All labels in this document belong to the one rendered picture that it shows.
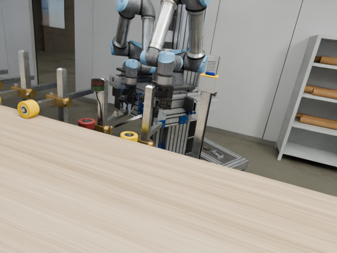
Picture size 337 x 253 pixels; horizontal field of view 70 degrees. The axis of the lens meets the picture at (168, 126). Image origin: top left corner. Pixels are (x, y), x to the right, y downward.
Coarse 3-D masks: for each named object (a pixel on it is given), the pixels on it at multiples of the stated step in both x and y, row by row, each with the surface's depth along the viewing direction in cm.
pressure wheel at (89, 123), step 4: (80, 120) 117; (84, 120) 119; (88, 120) 119; (92, 120) 119; (80, 124) 116; (84, 124) 115; (88, 124) 116; (92, 124) 117; (88, 128) 116; (92, 128) 118
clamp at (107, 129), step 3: (96, 123) 126; (96, 126) 124; (99, 126) 123; (102, 126) 123; (105, 126) 124; (108, 126) 124; (96, 129) 124; (99, 129) 124; (102, 129) 123; (105, 129) 123; (108, 129) 124; (111, 129) 127; (102, 132) 124; (105, 132) 123; (108, 132) 124
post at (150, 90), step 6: (150, 90) 108; (144, 96) 110; (150, 96) 109; (144, 102) 111; (150, 102) 110; (144, 108) 112; (150, 108) 112; (144, 114) 113; (150, 114) 114; (144, 120) 114; (150, 120) 115; (144, 126) 115; (150, 126) 117; (144, 132) 116; (144, 138) 117
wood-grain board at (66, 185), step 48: (0, 144) 88; (48, 144) 93; (96, 144) 98; (0, 192) 65; (48, 192) 67; (96, 192) 70; (144, 192) 73; (192, 192) 76; (240, 192) 79; (288, 192) 83; (0, 240) 51; (48, 240) 53; (96, 240) 54; (144, 240) 56; (192, 240) 58; (240, 240) 60; (288, 240) 62; (336, 240) 64
